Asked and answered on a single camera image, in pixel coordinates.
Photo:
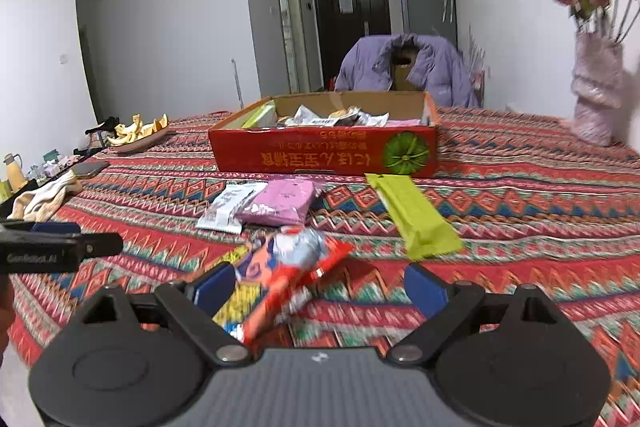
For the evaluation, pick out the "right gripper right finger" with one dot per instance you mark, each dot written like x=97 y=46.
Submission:
x=448 y=309

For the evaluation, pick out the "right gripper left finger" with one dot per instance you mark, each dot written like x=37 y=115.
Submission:
x=191 y=307

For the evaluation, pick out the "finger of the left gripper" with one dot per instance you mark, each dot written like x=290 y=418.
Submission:
x=64 y=228
x=27 y=252

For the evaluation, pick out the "lime green snack bar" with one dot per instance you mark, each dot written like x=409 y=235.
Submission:
x=425 y=232

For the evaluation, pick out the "red orange snack packet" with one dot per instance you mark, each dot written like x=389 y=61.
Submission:
x=274 y=274

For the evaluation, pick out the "white snack packet back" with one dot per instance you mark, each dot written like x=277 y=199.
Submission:
x=219 y=216

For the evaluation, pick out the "person left hand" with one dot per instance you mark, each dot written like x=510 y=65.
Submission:
x=6 y=311

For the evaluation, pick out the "cream work gloves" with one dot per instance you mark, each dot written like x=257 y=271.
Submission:
x=40 y=205

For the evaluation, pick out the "black phone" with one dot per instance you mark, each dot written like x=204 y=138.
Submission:
x=89 y=168

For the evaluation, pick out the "plate of orange peels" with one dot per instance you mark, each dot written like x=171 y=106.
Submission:
x=138 y=136

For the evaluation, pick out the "patterned red tablecloth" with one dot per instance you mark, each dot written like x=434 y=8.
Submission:
x=523 y=200

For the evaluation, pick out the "red cardboard box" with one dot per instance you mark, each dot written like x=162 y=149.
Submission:
x=407 y=145

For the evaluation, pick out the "purple puffer jacket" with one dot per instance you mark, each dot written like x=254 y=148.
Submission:
x=420 y=63

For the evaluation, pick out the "wooden chair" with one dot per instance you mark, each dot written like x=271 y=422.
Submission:
x=401 y=65

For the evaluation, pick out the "pink textured vase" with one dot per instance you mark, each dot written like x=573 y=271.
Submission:
x=598 y=86

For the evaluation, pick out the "black entrance door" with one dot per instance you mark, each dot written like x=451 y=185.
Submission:
x=341 y=23

